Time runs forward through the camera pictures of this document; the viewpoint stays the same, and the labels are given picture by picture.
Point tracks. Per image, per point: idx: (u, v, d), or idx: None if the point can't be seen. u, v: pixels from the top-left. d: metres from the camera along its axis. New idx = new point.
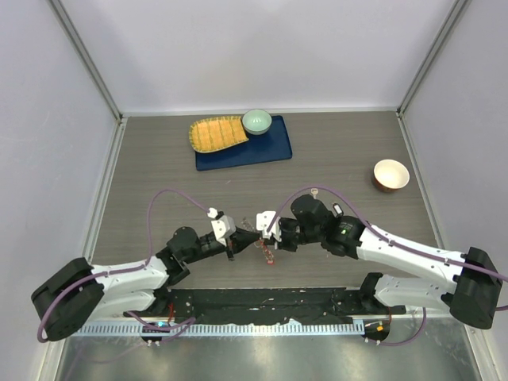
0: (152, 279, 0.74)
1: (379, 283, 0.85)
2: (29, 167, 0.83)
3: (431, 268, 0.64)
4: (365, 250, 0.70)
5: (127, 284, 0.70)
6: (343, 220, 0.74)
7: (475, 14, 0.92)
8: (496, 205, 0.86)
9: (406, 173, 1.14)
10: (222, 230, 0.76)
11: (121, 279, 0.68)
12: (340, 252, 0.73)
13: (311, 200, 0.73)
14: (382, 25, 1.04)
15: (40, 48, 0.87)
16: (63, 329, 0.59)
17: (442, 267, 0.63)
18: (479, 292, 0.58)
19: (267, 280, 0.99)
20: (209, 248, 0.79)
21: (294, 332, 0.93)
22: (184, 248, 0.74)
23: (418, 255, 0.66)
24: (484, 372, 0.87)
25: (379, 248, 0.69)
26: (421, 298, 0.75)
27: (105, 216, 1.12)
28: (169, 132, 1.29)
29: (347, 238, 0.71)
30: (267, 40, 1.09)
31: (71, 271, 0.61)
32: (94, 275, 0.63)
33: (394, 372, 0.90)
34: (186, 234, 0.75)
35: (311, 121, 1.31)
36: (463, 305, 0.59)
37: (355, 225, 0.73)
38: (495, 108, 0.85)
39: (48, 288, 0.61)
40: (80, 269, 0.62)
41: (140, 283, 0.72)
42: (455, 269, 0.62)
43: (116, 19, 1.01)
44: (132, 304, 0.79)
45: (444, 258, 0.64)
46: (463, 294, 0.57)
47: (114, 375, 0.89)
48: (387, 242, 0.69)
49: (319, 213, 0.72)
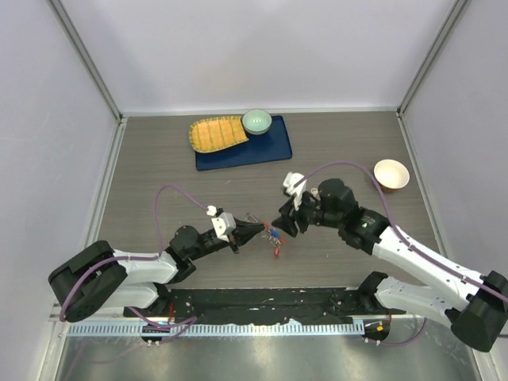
0: (163, 271, 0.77)
1: (382, 283, 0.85)
2: (29, 167, 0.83)
3: (446, 282, 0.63)
4: (382, 249, 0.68)
5: (142, 272, 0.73)
6: (367, 214, 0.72)
7: (475, 14, 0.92)
8: (496, 205, 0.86)
9: (406, 174, 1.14)
10: (223, 227, 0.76)
11: (138, 265, 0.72)
12: (355, 244, 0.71)
13: (340, 186, 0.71)
14: (382, 25, 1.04)
15: (40, 48, 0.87)
16: (82, 312, 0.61)
17: (457, 283, 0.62)
18: (489, 317, 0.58)
19: (267, 280, 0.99)
20: (212, 243, 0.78)
21: (294, 332, 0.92)
22: (186, 248, 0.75)
23: (435, 266, 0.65)
24: (484, 372, 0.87)
25: (398, 250, 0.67)
26: (424, 307, 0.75)
27: (105, 216, 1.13)
28: (169, 132, 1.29)
29: (366, 232, 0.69)
30: (267, 40, 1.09)
31: (92, 253, 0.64)
32: (117, 258, 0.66)
33: (395, 372, 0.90)
34: (188, 233, 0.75)
35: (311, 121, 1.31)
36: (467, 325, 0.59)
37: (378, 221, 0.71)
38: (495, 108, 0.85)
39: (70, 268, 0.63)
40: (102, 251, 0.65)
41: (152, 274, 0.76)
42: (471, 288, 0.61)
43: (116, 19, 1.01)
44: (138, 298, 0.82)
45: (462, 275, 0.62)
46: (474, 314, 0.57)
47: (114, 375, 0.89)
48: (408, 246, 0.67)
49: (346, 199, 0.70)
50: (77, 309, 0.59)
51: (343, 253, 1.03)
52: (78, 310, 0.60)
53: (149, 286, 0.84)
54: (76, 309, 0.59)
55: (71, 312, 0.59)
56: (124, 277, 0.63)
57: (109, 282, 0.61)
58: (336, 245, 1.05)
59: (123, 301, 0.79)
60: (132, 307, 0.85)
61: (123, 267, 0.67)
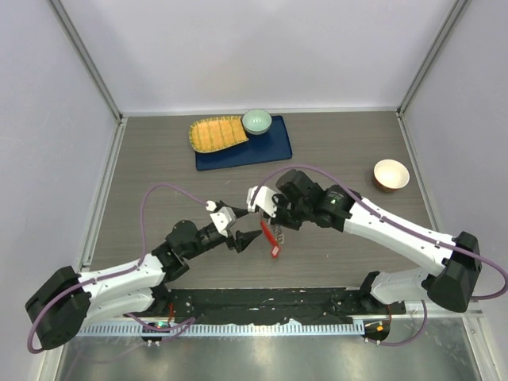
0: (147, 279, 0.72)
1: (375, 280, 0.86)
2: (30, 167, 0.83)
3: (421, 249, 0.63)
4: (353, 224, 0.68)
5: (117, 289, 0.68)
6: (331, 191, 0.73)
7: (475, 14, 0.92)
8: (496, 205, 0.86)
9: (407, 179, 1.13)
10: (224, 221, 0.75)
11: (109, 283, 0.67)
12: (327, 222, 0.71)
13: (293, 174, 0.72)
14: (382, 25, 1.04)
15: (40, 48, 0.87)
16: (55, 339, 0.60)
17: (432, 249, 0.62)
18: (464, 276, 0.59)
19: (267, 280, 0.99)
20: (208, 240, 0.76)
21: (294, 332, 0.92)
22: (183, 242, 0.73)
23: (408, 235, 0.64)
24: (484, 371, 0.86)
25: (369, 223, 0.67)
26: (406, 286, 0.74)
27: (105, 216, 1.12)
28: (169, 132, 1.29)
29: (336, 207, 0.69)
30: (267, 40, 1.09)
31: (57, 282, 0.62)
32: (82, 284, 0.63)
33: (394, 371, 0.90)
34: (186, 228, 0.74)
35: (311, 121, 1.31)
36: (446, 290, 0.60)
37: (344, 194, 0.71)
38: (495, 109, 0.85)
39: (39, 299, 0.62)
40: (67, 278, 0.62)
41: (134, 284, 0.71)
42: (444, 252, 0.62)
43: (116, 19, 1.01)
44: (131, 305, 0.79)
45: (435, 240, 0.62)
46: (450, 278, 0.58)
47: (115, 375, 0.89)
48: (379, 217, 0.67)
49: (302, 184, 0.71)
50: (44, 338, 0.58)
51: (343, 252, 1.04)
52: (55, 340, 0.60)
53: (142, 290, 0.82)
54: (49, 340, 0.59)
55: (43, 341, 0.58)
56: (88, 302, 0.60)
57: (78, 308, 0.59)
58: (336, 244, 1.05)
59: (113, 311, 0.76)
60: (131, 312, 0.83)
61: (89, 293, 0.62)
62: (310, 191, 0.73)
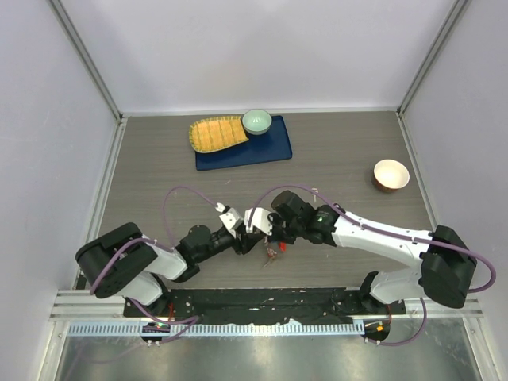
0: (177, 264, 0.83)
1: (374, 280, 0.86)
2: (30, 168, 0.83)
3: (399, 248, 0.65)
4: (340, 236, 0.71)
5: (162, 259, 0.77)
6: (321, 209, 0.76)
7: (474, 15, 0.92)
8: (496, 205, 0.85)
9: (408, 179, 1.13)
10: (232, 220, 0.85)
11: (163, 252, 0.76)
12: (318, 239, 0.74)
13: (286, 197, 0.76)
14: (382, 25, 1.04)
15: (40, 48, 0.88)
16: (110, 286, 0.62)
17: (409, 245, 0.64)
18: (444, 266, 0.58)
19: (267, 281, 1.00)
20: (219, 243, 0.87)
21: (294, 332, 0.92)
22: (198, 244, 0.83)
23: (387, 236, 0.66)
24: (484, 372, 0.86)
25: (352, 232, 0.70)
26: (404, 284, 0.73)
27: (105, 216, 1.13)
28: (169, 132, 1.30)
29: (322, 225, 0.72)
30: (267, 40, 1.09)
31: (124, 232, 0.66)
32: (146, 240, 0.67)
33: (394, 371, 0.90)
34: (201, 232, 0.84)
35: (311, 121, 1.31)
36: (432, 282, 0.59)
37: (330, 213, 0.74)
38: (495, 109, 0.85)
39: (101, 244, 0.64)
40: (132, 232, 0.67)
41: (170, 264, 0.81)
42: (421, 246, 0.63)
43: (116, 19, 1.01)
44: (145, 294, 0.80)
45: (410, 236, 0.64)
46: (429, 269, 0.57)
47: (115, 375, 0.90)
48: (360, 226, 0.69)
49: (294, 205, 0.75)
50: (107, 280, 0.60)
51: (342, 252, 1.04)
52: (108, 289, 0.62)
53: (155, 282, 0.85)
54: (105, 285, 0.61)
55: (104, 282, 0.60)
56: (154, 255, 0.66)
57: (147, 259, 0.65)
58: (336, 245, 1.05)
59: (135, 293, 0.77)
60: (136, 302, 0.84)
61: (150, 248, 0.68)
62: (302, 211, 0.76)
